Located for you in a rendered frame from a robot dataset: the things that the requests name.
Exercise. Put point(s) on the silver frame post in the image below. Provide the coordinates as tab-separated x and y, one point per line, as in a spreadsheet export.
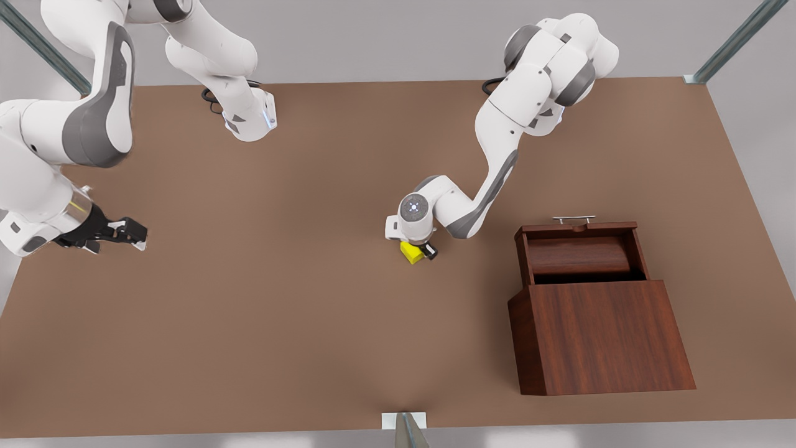
737	40
407	430
43	46

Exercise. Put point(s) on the brown wooden cabinet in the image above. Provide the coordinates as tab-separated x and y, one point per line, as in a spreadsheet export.
609	336

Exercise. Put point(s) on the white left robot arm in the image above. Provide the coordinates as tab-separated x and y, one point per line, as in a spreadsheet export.
528	93

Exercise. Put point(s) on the brown wooden drawer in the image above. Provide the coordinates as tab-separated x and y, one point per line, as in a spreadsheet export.
578	255

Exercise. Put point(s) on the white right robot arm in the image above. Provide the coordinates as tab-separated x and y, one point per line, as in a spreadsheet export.
43	130

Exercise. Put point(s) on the yellow square block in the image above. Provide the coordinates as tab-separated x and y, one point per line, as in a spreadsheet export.
410	252

